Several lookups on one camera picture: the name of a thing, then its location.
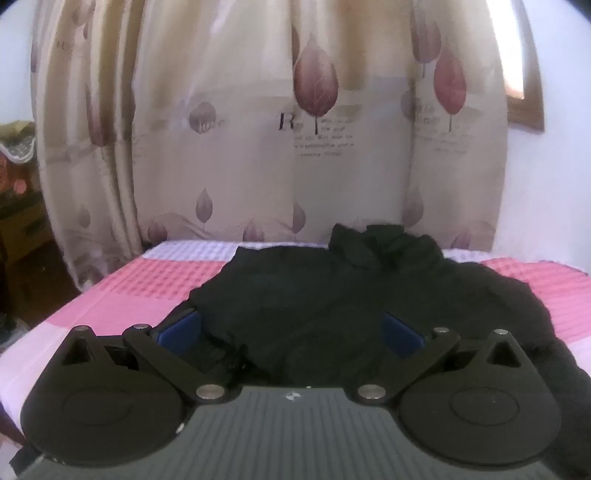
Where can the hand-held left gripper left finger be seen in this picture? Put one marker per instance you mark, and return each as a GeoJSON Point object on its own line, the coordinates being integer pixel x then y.
{"type": "Point", "coordinates": [177, 331]}

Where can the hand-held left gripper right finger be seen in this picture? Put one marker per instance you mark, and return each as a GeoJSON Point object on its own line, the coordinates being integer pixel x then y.
{"type": "Point", "coordinates": [402, 336]}

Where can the black jacket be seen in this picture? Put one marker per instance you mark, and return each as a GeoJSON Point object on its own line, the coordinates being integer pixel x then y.
{"type": "Point", "coordinates": [323, 300]}

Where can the pink checked bed sheet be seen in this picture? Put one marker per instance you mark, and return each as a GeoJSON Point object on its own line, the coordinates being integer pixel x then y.
{"type": "Point", "coordinates": [124, 295]}

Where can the brown wooden cabinet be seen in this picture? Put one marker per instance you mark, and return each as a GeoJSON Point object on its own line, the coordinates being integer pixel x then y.
{"type": "Point", "coordinates": [27, 240]}

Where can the red floral bag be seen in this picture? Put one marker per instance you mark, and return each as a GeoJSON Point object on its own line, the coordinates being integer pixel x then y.
{"type": "Point", "coordinates": [16, 182]}

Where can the leaf print beige curtain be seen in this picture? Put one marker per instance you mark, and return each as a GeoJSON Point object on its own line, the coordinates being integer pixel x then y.
{"type": "Point", "coordinates": [240, 115]}

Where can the cream lace cloth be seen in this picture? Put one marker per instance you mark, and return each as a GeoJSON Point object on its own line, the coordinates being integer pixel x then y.
{"type": "Point", "coordinates": [17, 141]}

